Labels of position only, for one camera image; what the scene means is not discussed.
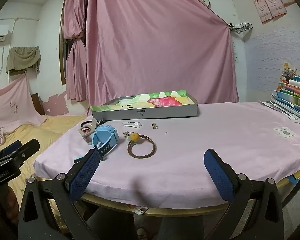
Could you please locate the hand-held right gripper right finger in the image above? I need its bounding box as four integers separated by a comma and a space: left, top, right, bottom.
202, 149, 285, 240

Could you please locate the grey tray box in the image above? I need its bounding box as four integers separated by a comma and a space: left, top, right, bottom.
91, 89, 198, 121

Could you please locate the brown hair tie amber bead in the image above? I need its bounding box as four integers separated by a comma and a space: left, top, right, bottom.
127, 132, 157, 159

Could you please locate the person's left hand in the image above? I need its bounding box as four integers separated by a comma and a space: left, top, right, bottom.
4, 187, 20, 227

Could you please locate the stack of books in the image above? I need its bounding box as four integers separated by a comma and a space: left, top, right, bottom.
259, 75, 300, 131

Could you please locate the blue watch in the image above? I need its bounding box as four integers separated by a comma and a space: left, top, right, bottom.
74, 125, 120, 164

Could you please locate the pink embroidered sheet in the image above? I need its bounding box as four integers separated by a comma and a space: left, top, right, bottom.
0, 76, 47, 135

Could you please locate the large pink backdrop curtain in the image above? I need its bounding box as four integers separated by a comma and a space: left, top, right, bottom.
86, 0, 240, 107

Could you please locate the pink window curtain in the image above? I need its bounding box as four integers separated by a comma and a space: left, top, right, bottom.
63, 0, 91, 102

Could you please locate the white hair clip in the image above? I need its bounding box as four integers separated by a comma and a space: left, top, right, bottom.
122, 121, 143, 129

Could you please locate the round wooden table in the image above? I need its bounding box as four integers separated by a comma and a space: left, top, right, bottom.
37, 164, 300, 217

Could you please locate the white cloth label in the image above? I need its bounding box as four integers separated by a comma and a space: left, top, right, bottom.
273, 126, 296, 139

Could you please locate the yellow bed blanket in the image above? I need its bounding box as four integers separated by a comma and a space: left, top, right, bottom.
0, 115, 88, 205

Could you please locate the olive hanging cloth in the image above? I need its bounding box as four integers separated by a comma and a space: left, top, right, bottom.
6, 46, 42, 74

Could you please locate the wire wall rack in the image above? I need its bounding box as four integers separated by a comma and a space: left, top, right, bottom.
228, 22, 253, 34

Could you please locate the colourful printed towel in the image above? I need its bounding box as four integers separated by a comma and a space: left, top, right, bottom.
92, 90, 194, 110

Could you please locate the wooden headboard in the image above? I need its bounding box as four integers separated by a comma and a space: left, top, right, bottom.
31, 93, 46, 117

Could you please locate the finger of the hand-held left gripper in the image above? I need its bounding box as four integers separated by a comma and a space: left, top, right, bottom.
0, 140, 23, 158
12, 139, 40, 167

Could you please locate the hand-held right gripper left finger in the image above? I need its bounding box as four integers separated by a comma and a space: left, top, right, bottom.
18, 149, 102, 240

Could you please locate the wooden window frame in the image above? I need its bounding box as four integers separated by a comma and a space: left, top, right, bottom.
59, 0, 67, 85

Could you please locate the printed paper scrap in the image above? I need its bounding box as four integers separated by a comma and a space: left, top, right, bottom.
126, 204, 149, 216

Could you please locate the black hair tie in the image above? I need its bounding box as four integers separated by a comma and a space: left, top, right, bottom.
80, 119, 97, 128

